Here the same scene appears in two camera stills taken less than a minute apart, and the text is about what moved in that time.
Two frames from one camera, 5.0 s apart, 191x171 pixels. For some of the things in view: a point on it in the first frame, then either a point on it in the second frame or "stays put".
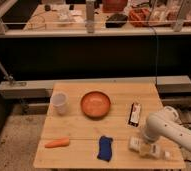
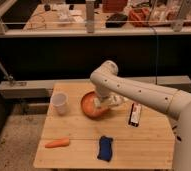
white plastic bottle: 161,147 → 111,100
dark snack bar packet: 134,114 stays put
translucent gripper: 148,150 → 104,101
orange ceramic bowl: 95,104 stays put
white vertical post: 90,16 stays put
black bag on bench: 116,20 stays put
